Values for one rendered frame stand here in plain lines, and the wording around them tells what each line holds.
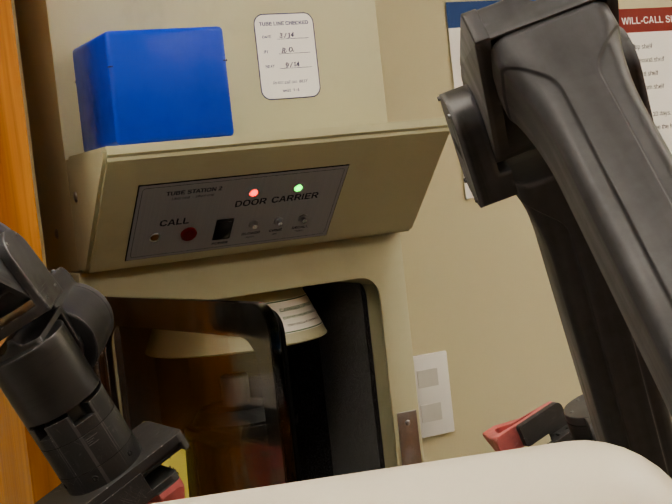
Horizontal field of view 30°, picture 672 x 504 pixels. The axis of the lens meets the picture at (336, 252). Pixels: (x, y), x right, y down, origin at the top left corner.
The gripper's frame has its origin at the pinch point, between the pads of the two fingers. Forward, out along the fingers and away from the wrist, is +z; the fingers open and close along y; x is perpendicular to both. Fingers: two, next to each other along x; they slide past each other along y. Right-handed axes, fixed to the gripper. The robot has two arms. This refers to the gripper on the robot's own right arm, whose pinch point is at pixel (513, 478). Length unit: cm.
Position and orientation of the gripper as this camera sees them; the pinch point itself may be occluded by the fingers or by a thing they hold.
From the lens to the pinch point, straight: 116.3
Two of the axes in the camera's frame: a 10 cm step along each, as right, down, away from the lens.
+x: -8.1, 4.4, -4.0
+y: -4.0, -9.0, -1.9
